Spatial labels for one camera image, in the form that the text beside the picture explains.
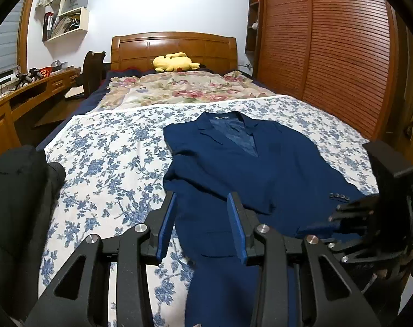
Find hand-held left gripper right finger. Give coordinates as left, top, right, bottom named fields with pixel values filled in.
left=227, top=191, right=381, bottom=327

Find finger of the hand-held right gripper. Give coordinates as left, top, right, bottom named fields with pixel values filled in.
left=328, top=195, right=381, bottom=234
left=324, top=233, right=381, bottom=264

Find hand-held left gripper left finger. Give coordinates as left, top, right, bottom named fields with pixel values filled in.
left=24, top=191, right=178, bottom=327

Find navy blue blazer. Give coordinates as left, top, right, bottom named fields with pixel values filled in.
left=162, top=111, right=381, bottom=327

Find black folded clothes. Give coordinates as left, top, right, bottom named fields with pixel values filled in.
left=0, top=145, right=67, bottom=327

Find blue floral bed sheet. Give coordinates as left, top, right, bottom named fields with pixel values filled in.
left=38, top=95, right=381, bottom=327

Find pink flower blanket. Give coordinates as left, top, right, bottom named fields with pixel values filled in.
left=98, top=71, right=278, bottom=111

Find yellow plush toy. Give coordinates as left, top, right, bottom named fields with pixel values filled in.
left=153, top=52, right=204, bottom=73

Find wooden louvred wardrobe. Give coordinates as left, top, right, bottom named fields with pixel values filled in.
left=245, top=0, right=408, bottom=144

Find dark wooden chair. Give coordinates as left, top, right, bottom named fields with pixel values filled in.
left=65, top=50, right=107, bottom=99

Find wooden bed headboard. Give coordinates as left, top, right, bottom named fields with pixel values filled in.
left=110, top=32, right=239, bottom=74

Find long wooden desk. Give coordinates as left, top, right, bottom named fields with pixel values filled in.
left=0, top=66, right=83, bottom=162

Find black tools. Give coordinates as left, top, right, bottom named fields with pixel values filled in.
left=15, top=69, right=42, bottom=86

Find row of books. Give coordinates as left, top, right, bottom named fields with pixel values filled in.
left=43, top=12, right=81, bottom=40

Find grey window blind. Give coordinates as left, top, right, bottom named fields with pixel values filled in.
left=0, top=0, right=26, bottom=79

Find grey paper bag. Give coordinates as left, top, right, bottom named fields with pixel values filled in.
left=62, top=0, right=91, bottom=12

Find white wall shelf unit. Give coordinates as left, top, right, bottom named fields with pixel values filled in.
left=36, top=0, right=95, bottom=43

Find wooden window frame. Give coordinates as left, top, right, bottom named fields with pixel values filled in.
left=16, top=0, right=38, bottom=72

